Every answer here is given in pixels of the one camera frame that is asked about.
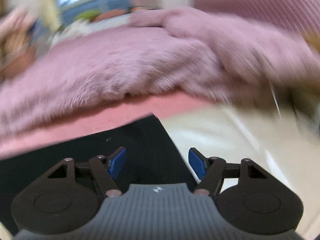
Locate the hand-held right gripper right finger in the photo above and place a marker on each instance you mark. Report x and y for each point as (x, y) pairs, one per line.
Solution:
(196, 163)

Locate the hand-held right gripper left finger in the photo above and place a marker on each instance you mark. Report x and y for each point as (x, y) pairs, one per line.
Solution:
(117, 163)

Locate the black pants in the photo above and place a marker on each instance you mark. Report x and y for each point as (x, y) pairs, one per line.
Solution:
(140, 142)

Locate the pink plush bed sheet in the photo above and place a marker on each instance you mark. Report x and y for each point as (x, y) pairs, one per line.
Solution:
(105, 120)

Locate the cream leather sofa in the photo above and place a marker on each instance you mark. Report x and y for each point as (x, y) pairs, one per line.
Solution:
(232, 135)

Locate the pink fluffy blanket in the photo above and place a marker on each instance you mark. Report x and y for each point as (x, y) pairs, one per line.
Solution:
(140, 62)

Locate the colourful printed cloth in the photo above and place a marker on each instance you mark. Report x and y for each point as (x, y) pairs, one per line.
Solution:
(105, 15)

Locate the mauve quilted cushion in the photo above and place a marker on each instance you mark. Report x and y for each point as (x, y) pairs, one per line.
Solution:
(262, 2)

